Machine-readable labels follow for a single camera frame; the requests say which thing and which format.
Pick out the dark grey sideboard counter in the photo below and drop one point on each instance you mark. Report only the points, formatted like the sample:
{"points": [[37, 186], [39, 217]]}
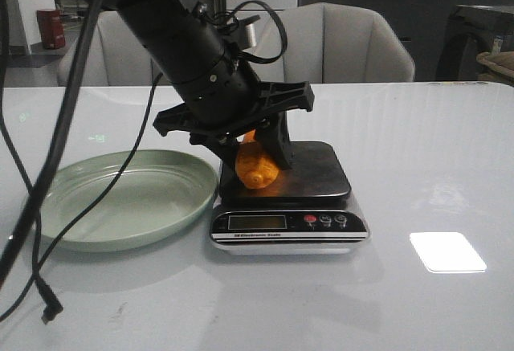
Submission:
{"points": [[419, 24]]}

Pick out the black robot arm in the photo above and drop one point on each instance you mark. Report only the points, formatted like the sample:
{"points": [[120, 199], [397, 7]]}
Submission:
{"points": [[164, 27]]}

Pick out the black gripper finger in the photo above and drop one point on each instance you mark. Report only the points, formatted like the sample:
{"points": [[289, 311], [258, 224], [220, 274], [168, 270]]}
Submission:
{"points": [[226, 150], [273, 135]]}

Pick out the grey upholstered chair left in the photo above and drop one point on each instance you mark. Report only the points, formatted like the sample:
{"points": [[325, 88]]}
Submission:
{"points": [[116, 57]]}

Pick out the beige folded cushion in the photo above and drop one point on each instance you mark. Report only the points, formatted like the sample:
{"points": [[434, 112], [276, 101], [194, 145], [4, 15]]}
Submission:
{"points": [[496, 67]]}

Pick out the orange corn cob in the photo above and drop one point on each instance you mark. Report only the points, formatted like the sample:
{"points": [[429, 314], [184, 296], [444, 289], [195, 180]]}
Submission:
{"points": [[254, 167]]}

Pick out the black glossy appliance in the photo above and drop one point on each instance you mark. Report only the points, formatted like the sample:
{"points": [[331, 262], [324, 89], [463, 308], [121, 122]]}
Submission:
{"points": [[471, 30]]}

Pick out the grey upholstered chair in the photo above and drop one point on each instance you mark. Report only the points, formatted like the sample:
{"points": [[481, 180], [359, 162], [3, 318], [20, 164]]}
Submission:
{"points": [[333, 44], [116, 57]]}

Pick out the black silver kitchen scale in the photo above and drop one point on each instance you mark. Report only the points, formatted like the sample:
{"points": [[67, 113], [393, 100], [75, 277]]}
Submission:
{"points": [[309, 209]]}

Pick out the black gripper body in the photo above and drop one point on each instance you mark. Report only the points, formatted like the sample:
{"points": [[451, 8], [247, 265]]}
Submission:
{"points": [[219, 98]]}

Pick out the grey upholstered chair right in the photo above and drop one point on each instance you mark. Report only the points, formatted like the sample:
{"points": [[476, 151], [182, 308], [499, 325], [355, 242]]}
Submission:
{"points": [[333, 44]]}

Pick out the pale green plate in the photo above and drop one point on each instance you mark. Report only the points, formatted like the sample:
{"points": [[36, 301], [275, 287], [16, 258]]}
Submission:
{"points": [[115, 202]]}

